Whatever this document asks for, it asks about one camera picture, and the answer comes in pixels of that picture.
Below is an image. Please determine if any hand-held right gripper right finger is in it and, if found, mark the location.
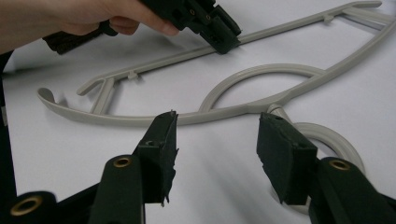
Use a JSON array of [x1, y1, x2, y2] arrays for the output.
[[256, 111, 396, 224]]

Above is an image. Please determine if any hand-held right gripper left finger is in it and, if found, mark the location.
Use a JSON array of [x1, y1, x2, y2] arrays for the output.
[[88, 110, 180, 224]]

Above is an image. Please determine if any grey plastic clothes hanger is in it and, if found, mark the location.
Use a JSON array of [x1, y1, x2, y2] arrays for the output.
[[36, 0, 396, 216]]

